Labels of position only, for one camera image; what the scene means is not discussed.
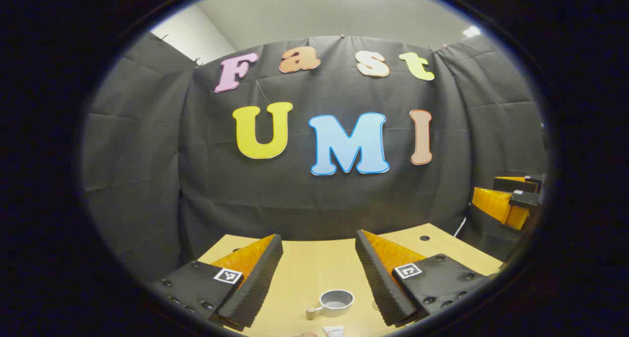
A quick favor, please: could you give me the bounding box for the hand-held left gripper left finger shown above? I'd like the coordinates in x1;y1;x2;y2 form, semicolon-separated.
150;234;284;332

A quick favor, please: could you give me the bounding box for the light wooden desktop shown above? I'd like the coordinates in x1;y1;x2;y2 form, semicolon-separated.
197;223;504;337

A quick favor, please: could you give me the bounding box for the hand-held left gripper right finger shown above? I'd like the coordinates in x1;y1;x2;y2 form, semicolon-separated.
355;229;492;328

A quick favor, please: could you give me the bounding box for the white cup with wooden handle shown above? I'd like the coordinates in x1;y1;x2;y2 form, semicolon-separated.
306;289;355;320

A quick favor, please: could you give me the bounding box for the black backdrop cloth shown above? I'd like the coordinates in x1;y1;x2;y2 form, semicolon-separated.
81;32;548;284

